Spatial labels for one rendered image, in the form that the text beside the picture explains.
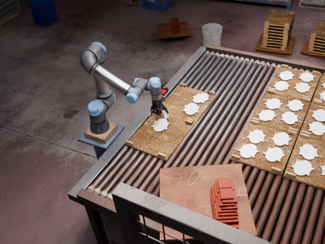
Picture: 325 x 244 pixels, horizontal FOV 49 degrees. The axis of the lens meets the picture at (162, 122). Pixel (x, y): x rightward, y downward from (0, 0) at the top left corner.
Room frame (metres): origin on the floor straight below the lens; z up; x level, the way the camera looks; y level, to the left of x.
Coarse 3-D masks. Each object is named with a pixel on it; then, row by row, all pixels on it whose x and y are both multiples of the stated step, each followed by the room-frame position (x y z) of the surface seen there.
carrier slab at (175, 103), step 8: (184, 88) 2.51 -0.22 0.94; (176, 96) 2.40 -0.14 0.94; (184, 96) 2.39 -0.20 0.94; (216, 96) 2.36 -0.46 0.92; (168, 104) 2.30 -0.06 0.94; (176, 104) 2.29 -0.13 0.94; (184, 104) 2.28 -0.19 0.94; (200, 104) 2.26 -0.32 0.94; (208, 104) 2.25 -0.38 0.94; (176, 112) 2.19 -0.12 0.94; (184, 112) 2.18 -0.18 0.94; (200, 112) 2.16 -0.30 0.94; (184, 120) 2.08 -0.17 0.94
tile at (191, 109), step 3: (186, 105) 2.25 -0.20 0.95; (189, 105) 2.25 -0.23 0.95; (192, 105) 2.25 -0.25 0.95; (195, 105) 2.24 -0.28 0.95; (186, 108) 2.21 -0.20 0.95; (189, 108) 2.21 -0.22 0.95; (192, 108) 2.20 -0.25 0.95; (195, 108) 2.20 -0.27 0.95; (198, 108) 2.20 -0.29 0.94; (183, 111) 2.18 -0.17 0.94; (186, 111) 2.17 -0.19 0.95; (189, 111) 2.17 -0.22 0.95; (192, 111) 2.17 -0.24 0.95; (195, 111) 2.16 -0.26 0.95; (186, 114) 2.15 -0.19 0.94; (189, 114) 2.14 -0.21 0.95; (192, 114) 2.13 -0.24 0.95
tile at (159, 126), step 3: (159, 120) 2.10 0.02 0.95; (162, 120) 2.10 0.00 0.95; (165, 120) 2.09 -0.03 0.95; (156, 123) 2.06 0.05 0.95; (159, 123) 2.06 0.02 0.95; (162, 123) 2.06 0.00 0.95; (165, 123) 2.05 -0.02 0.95; (168, 123) 2.05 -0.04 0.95; (153, 126) 2.03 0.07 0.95; (156, 126) 2.03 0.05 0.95; (159, 126) 2.03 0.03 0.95; (162, 126) 2.02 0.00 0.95; (165, 126) 2.02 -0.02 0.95; (156, 129) 2.00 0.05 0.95; (159, 129) 2.00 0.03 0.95; (162, 129) 1.99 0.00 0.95; (165, 129) 1.99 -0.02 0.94; (159, 132) 1.98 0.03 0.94
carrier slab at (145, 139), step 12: (156, 120) 2.12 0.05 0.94; (168, 120) 2.10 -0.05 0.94; (180, 120) 2.09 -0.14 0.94; (144, 132) 1.99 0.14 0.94; (156, 132) 1.98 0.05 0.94; (168, 132) 1.97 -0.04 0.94; (180, 132) 1.95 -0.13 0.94; (144, 144) 1.86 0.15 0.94; (156, 144) 1.85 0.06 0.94; (168, 144) 1.84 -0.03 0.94; (156, 156) 1.74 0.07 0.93; (168, 156) 1.72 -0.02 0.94
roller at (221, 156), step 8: (272, 64) 2.76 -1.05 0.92; (264, 80) 2.52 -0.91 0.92; (256, 96) 2.32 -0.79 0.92; (248, 104) 2.23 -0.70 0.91; (248, 112) 2.13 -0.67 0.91; (240, 120) 2.04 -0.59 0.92; (240, 128) 1.97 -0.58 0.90; (232, 136) 1.87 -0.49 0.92; (224, 152) 1.72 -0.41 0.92; (216, 160) 1.66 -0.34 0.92
